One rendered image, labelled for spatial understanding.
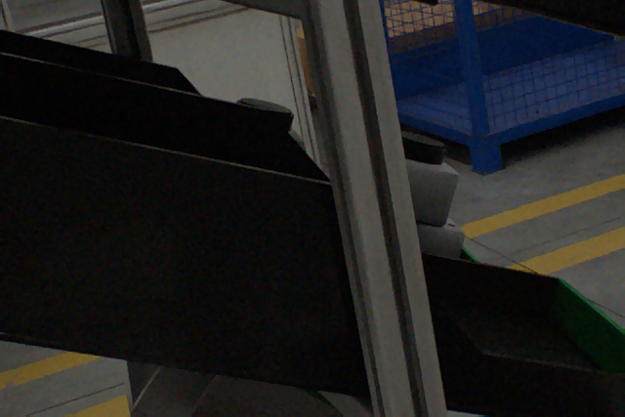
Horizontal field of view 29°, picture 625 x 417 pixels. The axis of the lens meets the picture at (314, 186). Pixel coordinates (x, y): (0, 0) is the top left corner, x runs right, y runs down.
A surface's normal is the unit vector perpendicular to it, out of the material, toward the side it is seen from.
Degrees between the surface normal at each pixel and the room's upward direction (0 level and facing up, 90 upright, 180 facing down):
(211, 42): 90
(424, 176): 90
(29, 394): 0
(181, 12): 90
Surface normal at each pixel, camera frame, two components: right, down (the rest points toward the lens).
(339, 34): 0.36, 0.22
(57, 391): -0.18, -0.94
